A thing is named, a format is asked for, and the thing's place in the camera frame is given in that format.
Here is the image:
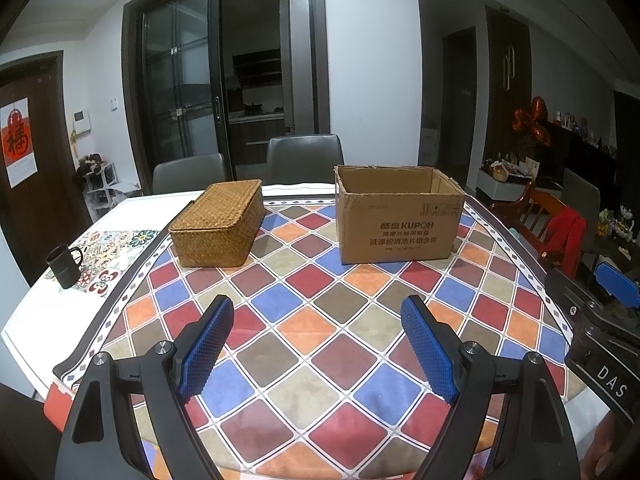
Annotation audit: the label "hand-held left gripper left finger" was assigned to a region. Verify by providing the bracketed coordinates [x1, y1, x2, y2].
[56, 294, 236, 480]

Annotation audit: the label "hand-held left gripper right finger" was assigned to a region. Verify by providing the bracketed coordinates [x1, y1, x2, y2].
[401, 295, 581, 480]

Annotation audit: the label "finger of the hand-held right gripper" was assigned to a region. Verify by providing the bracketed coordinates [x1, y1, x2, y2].
[595, 261, 640, 311]
[544, 267, 640, 356]

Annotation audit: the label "brown cardboard box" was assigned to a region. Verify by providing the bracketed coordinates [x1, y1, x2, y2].
[333, 164, 468, 266]

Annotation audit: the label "person's right hand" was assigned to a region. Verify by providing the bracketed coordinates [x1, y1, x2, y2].
[584, 409, 627, 480]

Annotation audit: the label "dark coffee table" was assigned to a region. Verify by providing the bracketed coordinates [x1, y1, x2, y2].
[597, 207, 640, 266]

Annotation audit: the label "red garment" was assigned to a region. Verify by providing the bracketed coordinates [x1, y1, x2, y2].
[550, 207, 588, 278]

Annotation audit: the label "brown wooden chair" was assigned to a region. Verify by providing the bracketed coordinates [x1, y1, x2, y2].
[490, 181, 566, 271]

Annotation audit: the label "grey dining chair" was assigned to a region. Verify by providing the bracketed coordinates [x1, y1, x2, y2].
[151, 153, 228, 195]
[265, 133, 346, 187]
[560, 167, 601, 256]

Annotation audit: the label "colourful checkered tablecloth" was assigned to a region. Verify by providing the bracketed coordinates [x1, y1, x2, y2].
[52, 195, 588, 480]

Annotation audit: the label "woven rattan lidded basket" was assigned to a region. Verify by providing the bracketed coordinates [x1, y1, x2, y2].
[169, 179, 266, 268]

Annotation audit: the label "white low cabinet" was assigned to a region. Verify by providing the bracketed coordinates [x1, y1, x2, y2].
[477, 165, 531, 201]

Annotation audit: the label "floral patterned placemat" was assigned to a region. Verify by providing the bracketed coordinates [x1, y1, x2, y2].
[44, 229, 161, 297]

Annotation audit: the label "dark sideboard cabinet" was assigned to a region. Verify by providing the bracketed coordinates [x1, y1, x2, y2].
[542, 120, 618, 196]

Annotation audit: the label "black mug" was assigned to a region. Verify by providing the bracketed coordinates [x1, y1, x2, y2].
[46, 244, 84, 290]

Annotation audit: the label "red foil balloons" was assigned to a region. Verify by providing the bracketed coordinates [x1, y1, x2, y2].
[512, 96, 553, 148]

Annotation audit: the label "white shelf rack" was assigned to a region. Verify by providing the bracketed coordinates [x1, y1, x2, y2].
[82, 160, 121, 221]

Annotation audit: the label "dark plush toy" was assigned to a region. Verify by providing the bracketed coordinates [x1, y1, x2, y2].
[75, 152, 108, 183]

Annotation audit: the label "dark wooden door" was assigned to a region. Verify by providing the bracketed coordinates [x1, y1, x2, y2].
[0, 50, 93, 281]

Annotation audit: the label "glass sliding door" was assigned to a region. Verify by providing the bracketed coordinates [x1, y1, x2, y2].
[122, 0, 226, 191]

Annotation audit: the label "red white door poster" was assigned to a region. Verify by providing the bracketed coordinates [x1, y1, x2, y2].
[0, 97, 38, 190]

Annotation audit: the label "black range hood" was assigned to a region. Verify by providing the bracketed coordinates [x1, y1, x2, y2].
[232, 49, 282, 86]

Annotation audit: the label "gold rectangular wall fixture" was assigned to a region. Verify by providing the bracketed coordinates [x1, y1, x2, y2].
[501, 45, 516, 92]

